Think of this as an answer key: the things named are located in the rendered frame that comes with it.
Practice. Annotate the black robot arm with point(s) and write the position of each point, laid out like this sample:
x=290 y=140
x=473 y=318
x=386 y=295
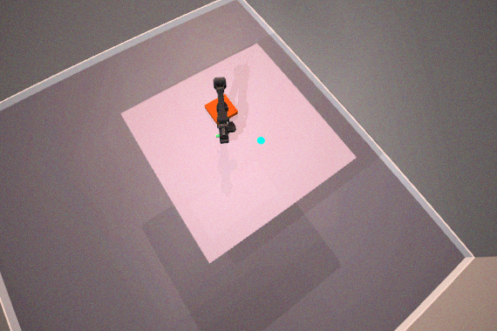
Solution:
x=225 y=126

